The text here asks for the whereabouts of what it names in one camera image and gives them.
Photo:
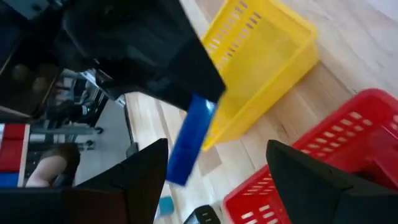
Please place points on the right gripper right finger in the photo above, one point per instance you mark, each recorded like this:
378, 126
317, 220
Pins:
311, 193

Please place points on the red plastic basket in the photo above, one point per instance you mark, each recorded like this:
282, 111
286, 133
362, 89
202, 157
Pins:
357, 140

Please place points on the red blue storage rack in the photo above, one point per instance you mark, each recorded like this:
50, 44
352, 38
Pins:
12, 149

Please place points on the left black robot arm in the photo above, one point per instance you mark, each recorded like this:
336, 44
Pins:
28, 62

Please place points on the black power adapter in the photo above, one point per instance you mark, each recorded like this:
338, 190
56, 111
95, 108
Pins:
202, 216

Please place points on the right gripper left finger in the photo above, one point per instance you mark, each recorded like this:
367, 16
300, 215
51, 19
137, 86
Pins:
133, 186

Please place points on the person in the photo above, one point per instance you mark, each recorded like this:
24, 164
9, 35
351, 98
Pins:
46, 168

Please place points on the blue rectangular box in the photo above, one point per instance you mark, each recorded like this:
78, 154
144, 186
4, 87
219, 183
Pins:
189, 143

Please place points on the yellow plastic basket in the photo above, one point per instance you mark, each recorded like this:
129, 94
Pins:
264, 56

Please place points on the teal white-topped cube charger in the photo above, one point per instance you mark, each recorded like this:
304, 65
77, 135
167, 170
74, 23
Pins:
166, 206

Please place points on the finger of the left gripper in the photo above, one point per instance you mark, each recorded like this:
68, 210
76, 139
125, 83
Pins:
174, 74

